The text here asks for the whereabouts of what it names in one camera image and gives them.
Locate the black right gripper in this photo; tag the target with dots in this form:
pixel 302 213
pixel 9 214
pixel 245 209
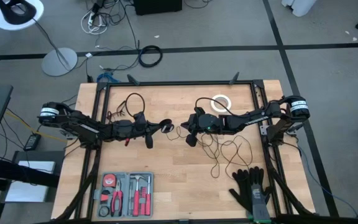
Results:
pixel 207 124

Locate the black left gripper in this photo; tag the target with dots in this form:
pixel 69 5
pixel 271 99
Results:
pixel 143 127

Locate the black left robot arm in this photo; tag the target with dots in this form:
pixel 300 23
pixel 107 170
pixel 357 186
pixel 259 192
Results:
pixel 82 126

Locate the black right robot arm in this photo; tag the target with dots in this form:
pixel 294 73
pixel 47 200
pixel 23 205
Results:
pixel 247 119

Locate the white tape roll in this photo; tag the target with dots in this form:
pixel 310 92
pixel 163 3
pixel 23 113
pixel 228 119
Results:
pixel 212 103

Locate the grey tool kit case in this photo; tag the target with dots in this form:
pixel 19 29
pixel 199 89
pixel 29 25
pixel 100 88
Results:
pixel 126 193

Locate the red tape measure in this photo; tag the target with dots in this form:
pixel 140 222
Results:
pixel 109 181

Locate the black work glove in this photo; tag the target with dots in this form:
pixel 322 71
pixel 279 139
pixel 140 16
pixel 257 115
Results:
pixel 242 186

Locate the small black tape roll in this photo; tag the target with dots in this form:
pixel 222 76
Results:
pixel 103 207

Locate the black glove grey cuff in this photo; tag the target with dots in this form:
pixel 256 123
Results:
pixel 259 202

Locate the white floor lamp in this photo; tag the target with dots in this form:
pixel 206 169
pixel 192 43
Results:
pixel 59 62

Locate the black box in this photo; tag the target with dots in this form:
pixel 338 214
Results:
pixel 157 6

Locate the white power strip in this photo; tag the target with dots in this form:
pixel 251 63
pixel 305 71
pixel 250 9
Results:
pixel 91 19

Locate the black power adapter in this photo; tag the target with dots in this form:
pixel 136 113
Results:
pixel 32 142

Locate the white flat box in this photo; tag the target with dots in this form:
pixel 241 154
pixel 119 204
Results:
pixel 26 186

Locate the black metal stand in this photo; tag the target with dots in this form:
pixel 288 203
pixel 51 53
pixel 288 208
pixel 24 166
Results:
pixel 17 172

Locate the white trash bin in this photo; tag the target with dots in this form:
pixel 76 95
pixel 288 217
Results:
pixel 298 6

